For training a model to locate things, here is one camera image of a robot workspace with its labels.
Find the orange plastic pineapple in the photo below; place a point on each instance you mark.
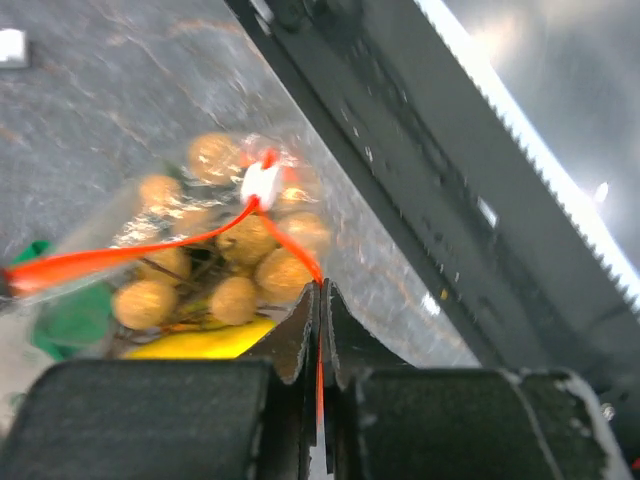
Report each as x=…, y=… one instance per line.
x=74, y=325

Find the clear zip top bag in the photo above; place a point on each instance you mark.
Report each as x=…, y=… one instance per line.
x=379, y=287

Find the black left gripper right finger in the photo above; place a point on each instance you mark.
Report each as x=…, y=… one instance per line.
x=386, y=419

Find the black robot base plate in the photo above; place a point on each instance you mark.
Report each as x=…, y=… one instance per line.
x=454, y=190

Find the white slotted cable duct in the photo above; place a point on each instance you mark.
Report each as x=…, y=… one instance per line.
x=563, y=79

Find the yellow plastic mango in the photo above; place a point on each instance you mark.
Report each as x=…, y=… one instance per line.
x=226, y=342

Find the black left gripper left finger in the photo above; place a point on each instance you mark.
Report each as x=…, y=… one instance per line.
x=248, y=418

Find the tan plastic longan bunch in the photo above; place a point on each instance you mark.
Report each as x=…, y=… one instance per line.
x=235, y=228

